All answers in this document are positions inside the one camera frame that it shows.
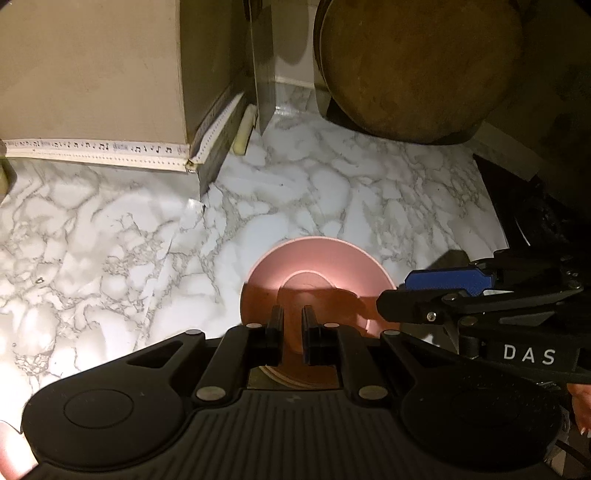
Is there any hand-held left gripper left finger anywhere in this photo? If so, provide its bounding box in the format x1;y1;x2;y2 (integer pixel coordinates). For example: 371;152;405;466
127;305;285;408

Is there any dark appliance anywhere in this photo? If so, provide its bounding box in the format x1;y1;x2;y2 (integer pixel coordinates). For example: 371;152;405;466
473;152;591;261

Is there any cream cylindrical stick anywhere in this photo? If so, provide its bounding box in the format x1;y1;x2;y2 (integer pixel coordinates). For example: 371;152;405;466
232;103;257;156

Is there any beige square dish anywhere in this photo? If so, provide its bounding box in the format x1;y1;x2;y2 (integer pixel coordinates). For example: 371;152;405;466
0;158;20;200

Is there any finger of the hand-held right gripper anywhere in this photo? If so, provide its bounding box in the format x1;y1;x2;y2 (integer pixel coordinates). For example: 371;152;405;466
403;264;499;297
376;287;467;325

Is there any small pink bowl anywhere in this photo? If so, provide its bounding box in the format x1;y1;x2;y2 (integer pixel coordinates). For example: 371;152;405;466
240;237;398;389

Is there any grey metal panel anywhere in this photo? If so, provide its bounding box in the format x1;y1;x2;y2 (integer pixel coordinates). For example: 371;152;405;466
248;0;279;136

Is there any round wooden cutting board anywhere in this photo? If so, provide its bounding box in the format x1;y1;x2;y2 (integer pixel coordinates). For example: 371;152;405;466
313;0;526;145

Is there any white music-note tape strip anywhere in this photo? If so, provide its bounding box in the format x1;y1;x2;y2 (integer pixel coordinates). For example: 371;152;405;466
0;90;248;175

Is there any person's left hand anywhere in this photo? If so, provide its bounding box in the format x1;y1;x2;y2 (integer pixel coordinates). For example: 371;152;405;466
0;419;38;479

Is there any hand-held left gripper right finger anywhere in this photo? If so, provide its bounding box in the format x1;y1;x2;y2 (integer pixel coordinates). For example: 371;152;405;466
301;305;463;403

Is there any person's right hand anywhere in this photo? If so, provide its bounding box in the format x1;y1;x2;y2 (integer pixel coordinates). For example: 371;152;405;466
566;383;591;438

